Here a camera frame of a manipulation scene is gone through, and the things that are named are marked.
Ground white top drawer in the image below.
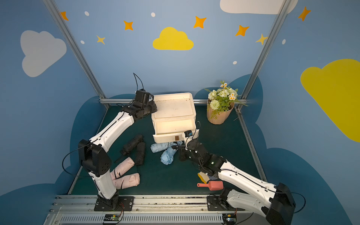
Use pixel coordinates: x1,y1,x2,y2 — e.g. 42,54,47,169
153,120,196,143

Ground white three drawer cabinet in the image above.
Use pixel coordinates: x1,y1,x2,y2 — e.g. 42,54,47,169
151,92,196,136

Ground light blue umbrella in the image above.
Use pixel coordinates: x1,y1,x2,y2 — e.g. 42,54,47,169
151,141,183,153
160,145,178,165

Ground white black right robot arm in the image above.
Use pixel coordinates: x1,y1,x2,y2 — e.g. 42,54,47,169
170,139,296,225

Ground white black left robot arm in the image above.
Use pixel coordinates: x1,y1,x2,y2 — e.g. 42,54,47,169
78,89,157,201

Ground blue dotted work glove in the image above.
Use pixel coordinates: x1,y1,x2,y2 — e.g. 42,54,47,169
197,172,218,184

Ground pink plastic scoop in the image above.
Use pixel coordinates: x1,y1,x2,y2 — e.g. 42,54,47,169
197,181,224,191

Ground tan ribbed flower pot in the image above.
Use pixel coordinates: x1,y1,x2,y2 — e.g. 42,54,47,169
207,100,234,125

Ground white and green flowers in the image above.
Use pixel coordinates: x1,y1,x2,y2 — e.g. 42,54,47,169
204,81,248,112

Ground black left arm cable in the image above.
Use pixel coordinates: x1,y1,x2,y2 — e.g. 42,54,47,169
133,72,145,92

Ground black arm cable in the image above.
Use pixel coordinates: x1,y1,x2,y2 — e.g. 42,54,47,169
289,192,307,214
133,72,145,92

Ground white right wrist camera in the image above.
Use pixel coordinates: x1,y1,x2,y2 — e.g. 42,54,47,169
183,129,200,146

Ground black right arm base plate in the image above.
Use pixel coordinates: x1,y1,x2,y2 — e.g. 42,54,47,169
206,195,235,211

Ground aluminium frame left floor rail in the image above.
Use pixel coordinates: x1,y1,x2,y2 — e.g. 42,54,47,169
65,103,111,195

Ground aluminium frame floor rail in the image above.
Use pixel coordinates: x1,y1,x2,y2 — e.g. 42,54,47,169
235,107,267,182
65,103,111,195

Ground aluminium frame back rail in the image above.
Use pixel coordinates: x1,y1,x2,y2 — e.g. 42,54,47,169
99,97,248,105

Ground aluminium frame right floor rail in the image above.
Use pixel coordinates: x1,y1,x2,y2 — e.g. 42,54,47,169
235,107,267,182

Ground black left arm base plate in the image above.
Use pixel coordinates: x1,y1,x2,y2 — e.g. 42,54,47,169
94,196,134,212

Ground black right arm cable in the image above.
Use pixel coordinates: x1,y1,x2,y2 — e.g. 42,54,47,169
289,192,307,214

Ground aluminium frame left post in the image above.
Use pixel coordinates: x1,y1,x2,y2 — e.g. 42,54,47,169
43,0,106,98

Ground aluminium frame post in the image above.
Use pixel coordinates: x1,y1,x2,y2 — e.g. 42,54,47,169
43,0,106,98
241,0,292,101

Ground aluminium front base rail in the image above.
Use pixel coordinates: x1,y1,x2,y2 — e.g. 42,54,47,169
44,195,237,225

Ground aluminium frame right post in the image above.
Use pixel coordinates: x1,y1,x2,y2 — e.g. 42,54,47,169
241,0,292,101

